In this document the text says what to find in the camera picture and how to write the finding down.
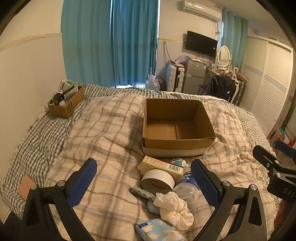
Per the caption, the white louvred wardrobe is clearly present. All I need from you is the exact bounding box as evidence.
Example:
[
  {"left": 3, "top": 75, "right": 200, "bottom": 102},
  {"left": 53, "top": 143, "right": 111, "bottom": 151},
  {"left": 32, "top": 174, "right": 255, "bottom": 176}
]
[{"left": 240, "top": 35, "right": 295, "bottom": 138}]

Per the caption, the blue cloud-print tissue packet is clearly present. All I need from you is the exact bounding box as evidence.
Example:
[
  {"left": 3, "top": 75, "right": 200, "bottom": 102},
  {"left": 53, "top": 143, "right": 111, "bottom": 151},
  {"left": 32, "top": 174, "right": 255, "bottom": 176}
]
[{"left": 135, "top": 218, "right": 185, "bottom": 241}]

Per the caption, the pale blue round object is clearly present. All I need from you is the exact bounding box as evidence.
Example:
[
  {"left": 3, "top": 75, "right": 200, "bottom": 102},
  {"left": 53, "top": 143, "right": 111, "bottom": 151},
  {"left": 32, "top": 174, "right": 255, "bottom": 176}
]
[{"left": 147, "top": 200, "right": 161, "bottom": 214}]

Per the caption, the grey-green usb hub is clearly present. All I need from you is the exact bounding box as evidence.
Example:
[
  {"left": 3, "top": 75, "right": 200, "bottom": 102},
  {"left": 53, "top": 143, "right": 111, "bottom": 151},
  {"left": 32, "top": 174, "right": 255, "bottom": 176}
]
[{"left": 129, "top": 186, "right": 157, "bottom": 202}]

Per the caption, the beige barcode carton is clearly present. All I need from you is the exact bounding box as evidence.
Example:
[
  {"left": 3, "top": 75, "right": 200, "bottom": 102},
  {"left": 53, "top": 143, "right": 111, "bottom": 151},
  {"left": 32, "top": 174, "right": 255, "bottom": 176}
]
[{"left": 138, "top": 155, "right": 184, "bottom": 178}]

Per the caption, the white ribbed suitcase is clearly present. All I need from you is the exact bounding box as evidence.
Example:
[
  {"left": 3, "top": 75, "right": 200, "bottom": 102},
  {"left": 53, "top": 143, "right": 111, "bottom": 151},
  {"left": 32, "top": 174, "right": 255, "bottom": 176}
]
[{"left": 166, "top": 64, "right": 186, "bottom": 92}]

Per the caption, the large clear water jug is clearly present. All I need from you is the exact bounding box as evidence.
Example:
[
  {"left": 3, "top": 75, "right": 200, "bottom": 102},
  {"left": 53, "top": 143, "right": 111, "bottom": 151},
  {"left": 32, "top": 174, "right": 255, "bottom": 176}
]
[{"left": 145, "top": 74, "right": 161, "bottom": 91}]

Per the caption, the white oval vanity mirror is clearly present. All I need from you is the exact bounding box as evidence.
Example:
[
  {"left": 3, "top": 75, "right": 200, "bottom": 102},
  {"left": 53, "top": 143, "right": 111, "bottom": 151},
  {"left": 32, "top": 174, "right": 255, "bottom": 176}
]
[{"left": 216, "top": 45, "right": 233, "bottom": 70}]

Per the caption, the white tissue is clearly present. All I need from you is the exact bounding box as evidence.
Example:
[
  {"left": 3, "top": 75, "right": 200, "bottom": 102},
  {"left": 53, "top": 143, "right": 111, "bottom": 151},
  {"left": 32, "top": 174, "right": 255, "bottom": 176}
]
[{"left": 153, "top": 191, "right": 194, "bottom": 230}]

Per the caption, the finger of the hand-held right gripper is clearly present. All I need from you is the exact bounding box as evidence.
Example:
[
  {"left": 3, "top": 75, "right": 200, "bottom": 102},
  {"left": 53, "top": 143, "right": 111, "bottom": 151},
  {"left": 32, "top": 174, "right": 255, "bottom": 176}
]
[
  {"left": 275, "top": 139, "right": 296, "bottom": 161},
  {"left": 253, "top": 145, "right": 283, "bottom": 177}
]

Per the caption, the black jacket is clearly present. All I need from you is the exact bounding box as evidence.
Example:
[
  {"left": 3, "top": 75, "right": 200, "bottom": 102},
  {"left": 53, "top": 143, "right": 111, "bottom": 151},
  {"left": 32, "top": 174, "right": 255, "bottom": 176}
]
[{"left": 211, "top": 75, "right": 237, "bottom": 102}]

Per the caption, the pink plastic stool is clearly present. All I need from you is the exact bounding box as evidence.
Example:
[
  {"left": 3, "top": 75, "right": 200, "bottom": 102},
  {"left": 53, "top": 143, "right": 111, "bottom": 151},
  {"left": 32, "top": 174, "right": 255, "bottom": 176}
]
[{"left": 268, "top": 127, "right": 287, "bottom": 149}]

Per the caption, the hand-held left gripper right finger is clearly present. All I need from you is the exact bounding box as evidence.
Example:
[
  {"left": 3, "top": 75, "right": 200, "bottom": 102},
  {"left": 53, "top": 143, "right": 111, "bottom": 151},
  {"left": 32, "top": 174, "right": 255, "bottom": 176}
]
[{"left": 191, "top": 159, "right": 277, "bottom": 241}]

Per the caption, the beige plaid blanket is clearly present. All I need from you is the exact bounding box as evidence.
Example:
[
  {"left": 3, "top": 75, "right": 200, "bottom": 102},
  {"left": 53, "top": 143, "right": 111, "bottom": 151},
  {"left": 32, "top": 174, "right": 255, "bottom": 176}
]
[{"left": 46, "top": 93, "right": 281, "bottom": 241}]

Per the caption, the white pole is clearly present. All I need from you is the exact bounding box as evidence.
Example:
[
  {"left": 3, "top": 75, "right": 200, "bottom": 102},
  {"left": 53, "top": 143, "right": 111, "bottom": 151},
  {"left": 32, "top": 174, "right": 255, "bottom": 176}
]
[{"left": 149, "top": 36, "right": 154, "bottom": 77}]

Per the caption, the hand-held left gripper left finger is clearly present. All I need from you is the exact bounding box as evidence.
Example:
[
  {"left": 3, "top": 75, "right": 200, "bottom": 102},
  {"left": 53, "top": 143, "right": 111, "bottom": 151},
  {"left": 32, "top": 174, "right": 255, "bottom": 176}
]
[{"left": 20, "top": 158, "right": 97, "bottom": 241}]

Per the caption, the grey small fridge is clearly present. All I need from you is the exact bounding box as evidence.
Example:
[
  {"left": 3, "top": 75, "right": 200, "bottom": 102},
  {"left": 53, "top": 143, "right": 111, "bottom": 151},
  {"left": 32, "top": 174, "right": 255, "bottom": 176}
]
[{"left": 181, "top": 58, "right": 207, "bottom": 93}]

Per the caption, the white and blue round toy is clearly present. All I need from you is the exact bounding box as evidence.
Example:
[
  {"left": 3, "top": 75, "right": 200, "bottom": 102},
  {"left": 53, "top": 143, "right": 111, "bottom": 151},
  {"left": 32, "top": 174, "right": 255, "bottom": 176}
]
[{"left": 171, "top": 157, "right": 188, "bottom": 169}]

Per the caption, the black wall television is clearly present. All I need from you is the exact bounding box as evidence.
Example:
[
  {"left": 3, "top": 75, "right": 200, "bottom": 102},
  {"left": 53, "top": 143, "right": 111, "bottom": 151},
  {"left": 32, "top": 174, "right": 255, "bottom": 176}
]
[{"left": 184, "top": 30, "right": 218, "bottom": 57}]

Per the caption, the pink card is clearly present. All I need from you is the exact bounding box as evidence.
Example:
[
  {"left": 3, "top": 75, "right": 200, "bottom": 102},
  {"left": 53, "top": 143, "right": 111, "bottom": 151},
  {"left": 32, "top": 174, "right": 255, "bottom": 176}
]
[{"left": 17, "top": 175, "right": 37, "bottom": 200}]

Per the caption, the teal window curtain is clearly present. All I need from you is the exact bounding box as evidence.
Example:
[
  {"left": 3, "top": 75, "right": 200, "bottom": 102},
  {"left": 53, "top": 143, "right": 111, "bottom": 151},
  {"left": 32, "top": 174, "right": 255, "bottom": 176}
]
[
  {"left": 110, "top": 0, "right": 160, "bottom": 87},
  {"left": 60, "top": 0, "right": 113, "bottom": 88},
  {"left": 221, "top": 8, "right": 248, "bottom": 73}
]

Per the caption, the green gingham bed sheet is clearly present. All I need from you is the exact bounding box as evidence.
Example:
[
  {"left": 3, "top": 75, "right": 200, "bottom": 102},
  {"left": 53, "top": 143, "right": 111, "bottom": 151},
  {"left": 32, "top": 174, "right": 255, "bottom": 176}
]
[{"left": 0, "top": 83, "right": 272, "bottom": 212}]

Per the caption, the white air conditioner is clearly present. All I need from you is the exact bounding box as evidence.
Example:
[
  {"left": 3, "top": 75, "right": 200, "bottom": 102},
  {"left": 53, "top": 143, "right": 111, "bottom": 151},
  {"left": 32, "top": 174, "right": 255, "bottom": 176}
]
[{"left": 178, "top": 0, "right": 223, "bottom": 23}]

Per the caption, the small brown cardboard box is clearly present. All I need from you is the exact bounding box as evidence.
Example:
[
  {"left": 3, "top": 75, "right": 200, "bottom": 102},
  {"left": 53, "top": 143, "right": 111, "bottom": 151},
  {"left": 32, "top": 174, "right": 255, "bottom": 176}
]
[{"left": 47, "top": 86, "right": 85, "bottom": 119}]

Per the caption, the clear plastic water bottle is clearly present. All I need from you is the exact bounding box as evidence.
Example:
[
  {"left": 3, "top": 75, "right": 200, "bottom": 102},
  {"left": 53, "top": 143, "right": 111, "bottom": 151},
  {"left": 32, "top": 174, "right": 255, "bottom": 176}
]
[{"left": 172, "top": 171, "right": 201, "bottom": 205}]

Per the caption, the green and white carton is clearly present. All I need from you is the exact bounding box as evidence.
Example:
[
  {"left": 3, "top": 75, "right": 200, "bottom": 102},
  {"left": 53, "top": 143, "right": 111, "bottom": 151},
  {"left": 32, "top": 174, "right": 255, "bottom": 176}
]
[{"left": 60, "top": 80, "right": 79, "bottom": 91}]

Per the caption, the dark patterned trunk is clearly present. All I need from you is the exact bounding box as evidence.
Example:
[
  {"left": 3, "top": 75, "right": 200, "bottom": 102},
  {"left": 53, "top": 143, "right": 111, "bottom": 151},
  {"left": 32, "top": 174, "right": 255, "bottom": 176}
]
[{"left": 232, "top": 72, "right": 248, "bottom": 106}]

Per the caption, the large cardboard box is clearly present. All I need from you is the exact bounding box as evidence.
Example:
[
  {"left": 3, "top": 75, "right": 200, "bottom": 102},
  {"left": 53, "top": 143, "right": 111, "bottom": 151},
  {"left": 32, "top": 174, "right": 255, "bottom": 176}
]
[{"left": 142, "top": 98, "right": 216, "bottom": 157}]

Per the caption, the dark floral bag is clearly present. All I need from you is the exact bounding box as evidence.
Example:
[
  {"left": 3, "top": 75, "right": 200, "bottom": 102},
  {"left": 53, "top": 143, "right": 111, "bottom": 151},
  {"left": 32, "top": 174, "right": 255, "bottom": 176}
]
[{"left": 156, "top": 77, "right": 167, "bottom": 91}]

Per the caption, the white tape roll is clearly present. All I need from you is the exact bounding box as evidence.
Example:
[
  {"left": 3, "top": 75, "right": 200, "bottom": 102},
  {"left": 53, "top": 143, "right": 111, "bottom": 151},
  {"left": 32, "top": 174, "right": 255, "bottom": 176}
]
[{"left": 141, "top": 169, "right": 175, "bottom": 194}]

